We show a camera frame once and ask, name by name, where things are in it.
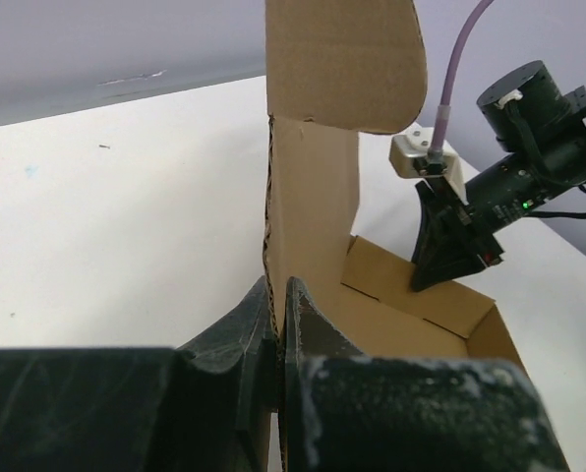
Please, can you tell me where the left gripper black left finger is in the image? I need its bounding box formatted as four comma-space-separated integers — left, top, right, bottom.
0, 279, 276, 471

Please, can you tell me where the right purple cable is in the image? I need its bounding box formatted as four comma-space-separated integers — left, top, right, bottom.
429, 0, 496, 151

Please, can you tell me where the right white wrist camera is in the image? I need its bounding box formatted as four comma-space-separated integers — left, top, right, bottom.
388, 124, 468, 204

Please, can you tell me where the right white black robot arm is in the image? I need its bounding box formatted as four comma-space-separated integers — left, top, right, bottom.
410, 60, 586, 292

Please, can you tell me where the brown cardboard box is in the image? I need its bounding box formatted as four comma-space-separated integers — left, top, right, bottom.
261, 0, 572, 472

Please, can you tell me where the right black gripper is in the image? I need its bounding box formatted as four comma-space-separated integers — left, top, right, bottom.
410, 164, 549, 292

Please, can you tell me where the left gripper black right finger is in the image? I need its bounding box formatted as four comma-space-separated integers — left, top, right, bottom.
278, 277, 568, 471

